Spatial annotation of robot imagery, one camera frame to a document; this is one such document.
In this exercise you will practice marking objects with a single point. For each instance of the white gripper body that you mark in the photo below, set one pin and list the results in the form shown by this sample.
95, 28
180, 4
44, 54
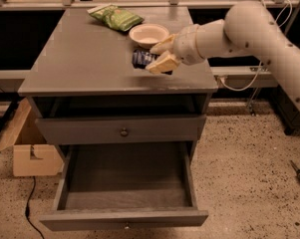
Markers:
186, 45

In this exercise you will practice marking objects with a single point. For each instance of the closed grey upper drawer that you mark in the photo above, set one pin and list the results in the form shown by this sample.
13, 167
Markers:
121, 130

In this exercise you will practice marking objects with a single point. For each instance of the grey wall rail beam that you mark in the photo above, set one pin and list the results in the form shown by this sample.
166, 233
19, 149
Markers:
236, 77

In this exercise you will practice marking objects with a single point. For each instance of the green chip bag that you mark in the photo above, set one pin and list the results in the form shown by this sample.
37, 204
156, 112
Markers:
115, 17

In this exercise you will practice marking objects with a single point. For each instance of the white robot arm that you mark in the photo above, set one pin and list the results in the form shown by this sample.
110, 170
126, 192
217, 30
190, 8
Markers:
248, 29

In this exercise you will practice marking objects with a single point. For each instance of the white round bowl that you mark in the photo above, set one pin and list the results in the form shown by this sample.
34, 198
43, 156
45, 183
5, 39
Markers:
147, 35

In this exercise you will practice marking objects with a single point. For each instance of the cardboard box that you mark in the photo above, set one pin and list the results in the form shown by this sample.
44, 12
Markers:
32, 155

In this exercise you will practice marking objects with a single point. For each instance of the open grey lower drawer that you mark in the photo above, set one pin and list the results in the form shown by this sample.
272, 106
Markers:
125, 186

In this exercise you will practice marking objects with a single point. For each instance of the grey wooden drawer cabinet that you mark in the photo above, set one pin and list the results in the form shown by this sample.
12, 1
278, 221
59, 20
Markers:
85, 70

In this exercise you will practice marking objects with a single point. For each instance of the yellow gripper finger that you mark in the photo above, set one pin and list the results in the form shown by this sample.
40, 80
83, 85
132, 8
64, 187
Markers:
165, 45
166, 62

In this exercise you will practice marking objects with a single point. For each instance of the dark blue snack bar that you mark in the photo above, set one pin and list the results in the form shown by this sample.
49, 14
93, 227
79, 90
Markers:
141, 58

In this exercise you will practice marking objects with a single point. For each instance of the dark grey side cabinet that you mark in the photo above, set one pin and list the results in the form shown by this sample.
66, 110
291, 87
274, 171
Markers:
288, 112

